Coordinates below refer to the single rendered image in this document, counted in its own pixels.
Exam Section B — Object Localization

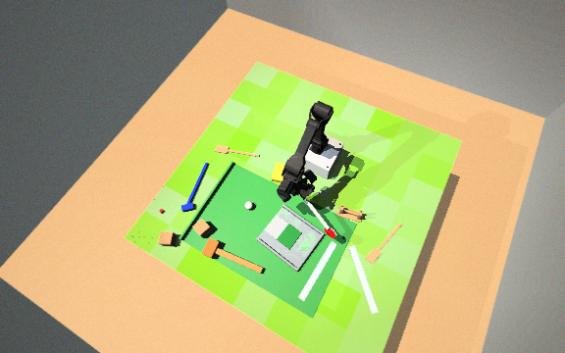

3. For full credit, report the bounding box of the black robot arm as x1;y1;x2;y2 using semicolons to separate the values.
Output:
277;101;334;199

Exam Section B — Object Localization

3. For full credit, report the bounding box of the white flat bar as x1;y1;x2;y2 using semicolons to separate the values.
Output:
298;242;336;301
349;245;378;314

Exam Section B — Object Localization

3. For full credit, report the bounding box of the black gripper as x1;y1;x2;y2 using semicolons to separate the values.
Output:
278;170;317;202

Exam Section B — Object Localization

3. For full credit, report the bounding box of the blue putter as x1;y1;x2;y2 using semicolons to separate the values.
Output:
181;163;209;212

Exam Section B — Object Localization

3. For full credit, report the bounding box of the green flat mat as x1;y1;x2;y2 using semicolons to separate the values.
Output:
182;164;357;318

